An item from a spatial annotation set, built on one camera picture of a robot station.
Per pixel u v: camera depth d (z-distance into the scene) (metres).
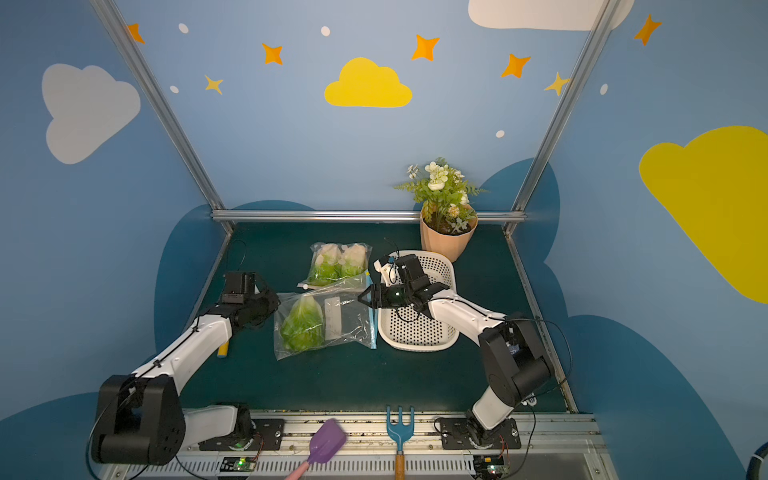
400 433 0.74
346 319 0.86
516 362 0.46
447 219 1.03
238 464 0.71
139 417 0.41
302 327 0.82
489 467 0.71
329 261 1.00
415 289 0.70
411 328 0.93
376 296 0.77
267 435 0.74
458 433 0.75
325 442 0.73
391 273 0.78
